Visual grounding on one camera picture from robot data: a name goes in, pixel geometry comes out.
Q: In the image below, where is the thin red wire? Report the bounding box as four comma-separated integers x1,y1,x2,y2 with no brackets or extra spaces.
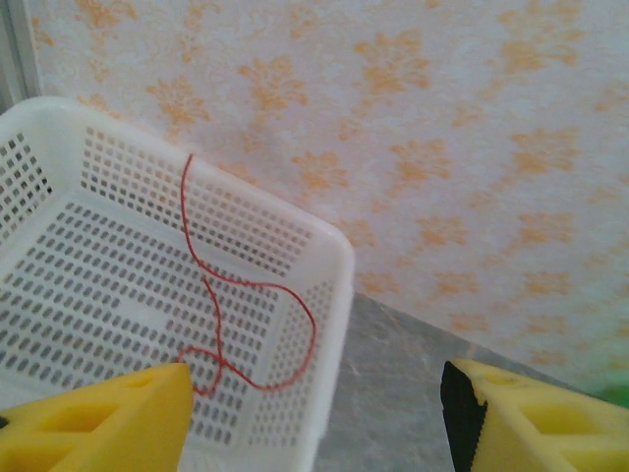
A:
176,152,318,397

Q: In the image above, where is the green perforated plastic basket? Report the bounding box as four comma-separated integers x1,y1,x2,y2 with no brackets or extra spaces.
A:
597,383,629,410

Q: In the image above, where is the white perforated plastic basket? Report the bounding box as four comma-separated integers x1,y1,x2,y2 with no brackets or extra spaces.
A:
0,95,356,472

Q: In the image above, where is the aluminium frame post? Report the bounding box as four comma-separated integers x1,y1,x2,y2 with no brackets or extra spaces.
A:
0,0,43,112

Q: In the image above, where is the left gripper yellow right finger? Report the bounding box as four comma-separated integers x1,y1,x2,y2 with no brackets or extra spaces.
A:
440,358,629,472

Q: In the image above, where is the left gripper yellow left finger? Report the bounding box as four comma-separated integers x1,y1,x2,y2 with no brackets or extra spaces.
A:
0,362,193,472

